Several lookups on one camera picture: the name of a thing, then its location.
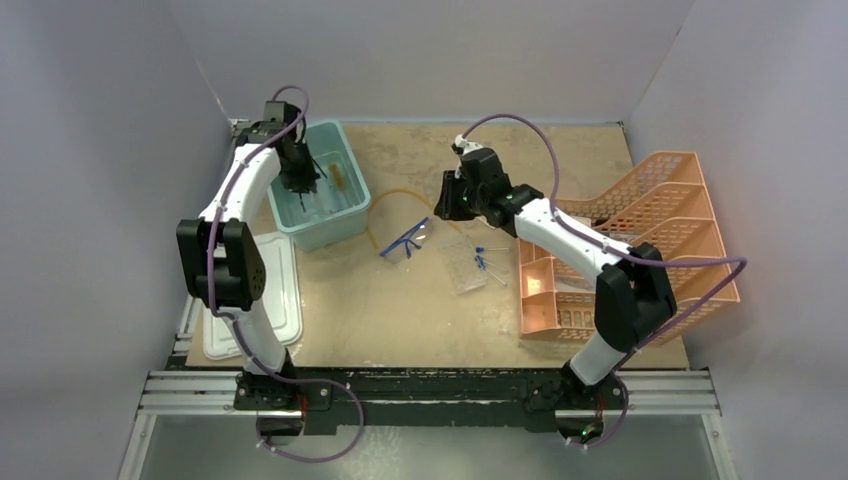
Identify clear plastic tube rack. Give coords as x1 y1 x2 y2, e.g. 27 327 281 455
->
438 235 487 295

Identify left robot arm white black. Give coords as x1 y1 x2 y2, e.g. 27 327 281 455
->
176 99 317 409

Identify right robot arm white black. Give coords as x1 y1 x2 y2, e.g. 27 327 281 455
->
434 139 677 407

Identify blue capped pipette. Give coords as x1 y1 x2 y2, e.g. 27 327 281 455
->
475 255 508 287
474 246 512 254

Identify blue safety glasses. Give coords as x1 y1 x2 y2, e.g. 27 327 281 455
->
379 217 433 264

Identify orange plastic file organizer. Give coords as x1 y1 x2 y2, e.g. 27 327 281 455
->
517 152 726 341

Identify black metal tripod ring stand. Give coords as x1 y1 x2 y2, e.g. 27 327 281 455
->
291 154 327 213

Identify bristle test tube brush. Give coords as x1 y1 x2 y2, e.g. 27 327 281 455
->
328 163 347 191

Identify teal plastic bin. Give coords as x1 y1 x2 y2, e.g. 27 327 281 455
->
267 120 372 251

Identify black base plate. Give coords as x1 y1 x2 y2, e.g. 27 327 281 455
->
233 367 624 440

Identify tan rubber tubing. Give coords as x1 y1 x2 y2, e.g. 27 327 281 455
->
365 188 465 250

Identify white plastic bin lid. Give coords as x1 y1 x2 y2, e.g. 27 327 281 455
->
202 232 303 361

